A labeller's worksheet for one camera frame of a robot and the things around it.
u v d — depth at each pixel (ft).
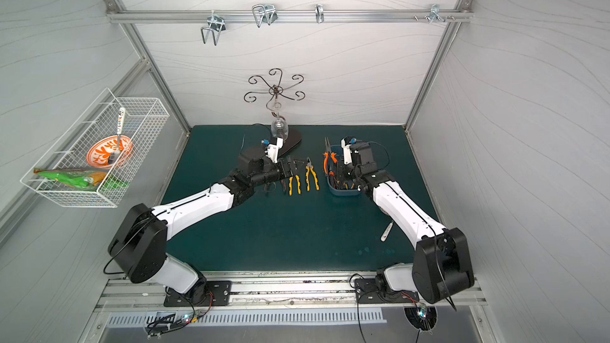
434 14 2.51
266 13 2.49
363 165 2.09
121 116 2.23
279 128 2.98
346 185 3.21
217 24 2.57
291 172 2.31
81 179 1.78
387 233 2.82
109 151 2.25
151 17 2.62
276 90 2.98
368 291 2.39
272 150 2.46
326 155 2.82
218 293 2.41
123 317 2.30
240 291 2.46
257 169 2.14
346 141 2.47
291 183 3.23
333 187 3.07
